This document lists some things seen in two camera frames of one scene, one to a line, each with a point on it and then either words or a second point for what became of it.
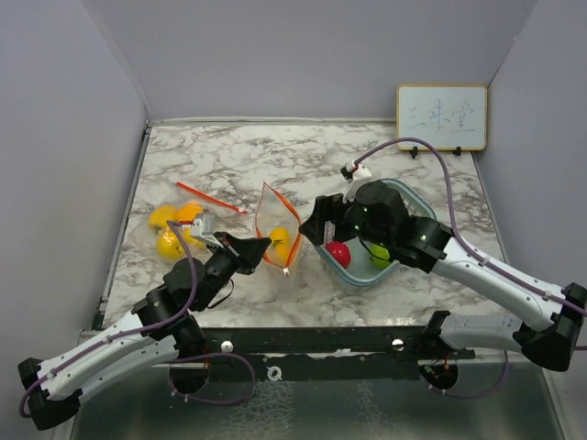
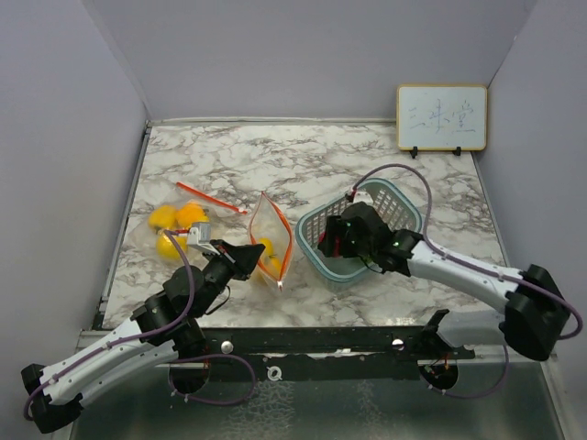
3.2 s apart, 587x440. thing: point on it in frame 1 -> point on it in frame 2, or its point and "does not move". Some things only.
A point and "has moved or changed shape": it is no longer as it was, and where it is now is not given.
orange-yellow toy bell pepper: [281, 242] -> [268, 258]
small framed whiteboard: [450, 117] does not move
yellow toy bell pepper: [159, 215] does not move
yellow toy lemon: [187, 211] does not move
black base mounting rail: [337, 354] does not move
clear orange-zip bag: [275, 218] has moved or changed shape
